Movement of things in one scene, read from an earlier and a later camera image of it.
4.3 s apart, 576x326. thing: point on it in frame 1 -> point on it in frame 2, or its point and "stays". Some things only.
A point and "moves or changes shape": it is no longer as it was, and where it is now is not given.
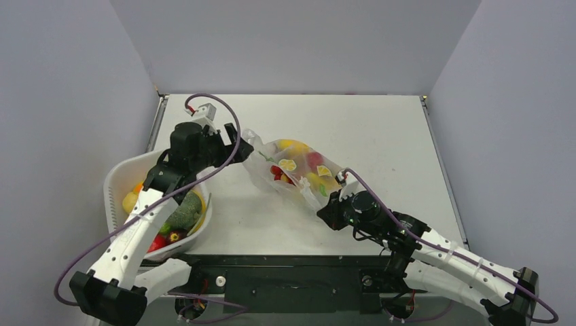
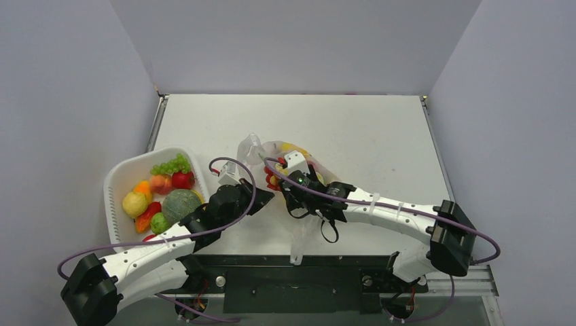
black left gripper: (218, 140) -> (262, 197)
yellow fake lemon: (129, 202) stays
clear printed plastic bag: (293, 168) moves or changes shape
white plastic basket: (123, 176) stays
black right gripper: (336, 212) -> (285, 187)
